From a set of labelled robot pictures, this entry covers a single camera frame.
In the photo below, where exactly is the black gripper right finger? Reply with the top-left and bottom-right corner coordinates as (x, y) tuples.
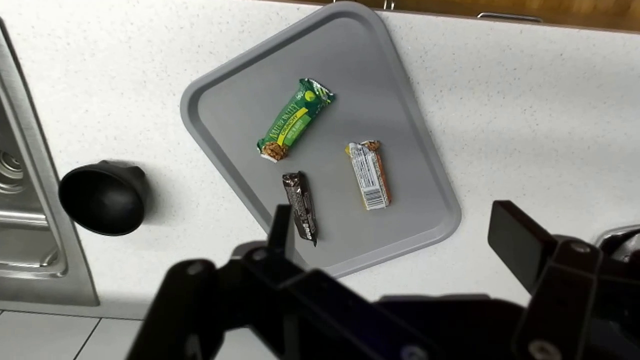
(488, 198), (640, 360)

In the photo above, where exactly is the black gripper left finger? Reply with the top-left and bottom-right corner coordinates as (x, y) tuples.
(127, 201), (429, 360)

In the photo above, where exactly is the stainless steel sink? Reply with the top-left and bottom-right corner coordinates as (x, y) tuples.
(0, 17), (103, 307)

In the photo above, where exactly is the grey plastic tray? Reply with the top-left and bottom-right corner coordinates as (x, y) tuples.
(178, 0), (465, 278)

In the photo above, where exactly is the black bowl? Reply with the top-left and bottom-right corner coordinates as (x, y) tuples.
(56, 158), (150, 237)

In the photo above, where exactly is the wooden base cabinet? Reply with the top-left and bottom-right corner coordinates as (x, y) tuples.
(266, 0), (640, 34)

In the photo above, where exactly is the small silver object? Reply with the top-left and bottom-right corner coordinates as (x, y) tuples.
(345, 137), (394, 213)

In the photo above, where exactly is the green granola bar packet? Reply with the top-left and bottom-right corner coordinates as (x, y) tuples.
(257, 75), (339, 163)

